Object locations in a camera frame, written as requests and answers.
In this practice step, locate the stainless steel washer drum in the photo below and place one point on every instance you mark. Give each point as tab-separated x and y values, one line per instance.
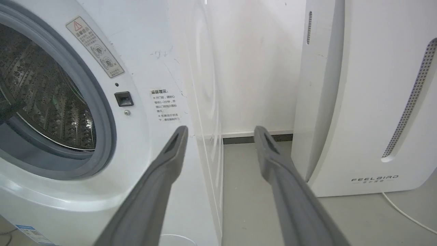
44	95

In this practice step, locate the blue energy label sticker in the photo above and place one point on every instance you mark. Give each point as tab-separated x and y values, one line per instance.
34	235

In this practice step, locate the black door latch socket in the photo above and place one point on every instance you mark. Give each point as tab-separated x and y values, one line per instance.
124	99

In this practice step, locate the warning label sticker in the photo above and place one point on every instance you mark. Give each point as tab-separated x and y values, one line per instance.
95	46

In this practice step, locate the white Feelbird air purifier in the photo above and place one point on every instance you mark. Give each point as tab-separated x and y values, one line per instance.
368	95

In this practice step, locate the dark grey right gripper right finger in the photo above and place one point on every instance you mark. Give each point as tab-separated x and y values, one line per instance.
297	205

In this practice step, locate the white text notice sticker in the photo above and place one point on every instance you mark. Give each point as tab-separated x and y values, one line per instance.
166	106

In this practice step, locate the grey rubber door gasket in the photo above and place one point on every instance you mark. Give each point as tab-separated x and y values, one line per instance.
92	99

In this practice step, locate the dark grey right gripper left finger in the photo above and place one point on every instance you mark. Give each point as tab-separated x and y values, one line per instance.
146	201

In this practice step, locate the white front-load washing machine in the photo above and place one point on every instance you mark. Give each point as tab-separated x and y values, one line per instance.
153	68

